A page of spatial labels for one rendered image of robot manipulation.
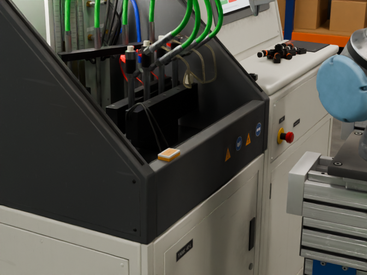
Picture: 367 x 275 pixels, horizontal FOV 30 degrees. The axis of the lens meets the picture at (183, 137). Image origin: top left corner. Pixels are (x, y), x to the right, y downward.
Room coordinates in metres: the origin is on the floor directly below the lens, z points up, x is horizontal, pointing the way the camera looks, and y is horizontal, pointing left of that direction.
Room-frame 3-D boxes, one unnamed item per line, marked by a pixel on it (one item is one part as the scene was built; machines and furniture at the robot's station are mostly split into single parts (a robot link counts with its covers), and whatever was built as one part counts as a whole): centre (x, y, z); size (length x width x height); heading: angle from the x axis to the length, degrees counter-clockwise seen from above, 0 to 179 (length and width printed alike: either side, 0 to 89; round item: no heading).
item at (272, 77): (2.30, -0.32, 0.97); 0.70 x 0.22 x 0.03; 152
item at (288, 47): (2.33, -0.34, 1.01); 0.23 x 0.11 x 0.06; 152
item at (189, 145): (1.64, -0.07, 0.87); 0.62 x 0.04 x 0.16; 152
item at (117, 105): (1.85, 0.08, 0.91); 0.34 x 0.10 x 0.15; 152
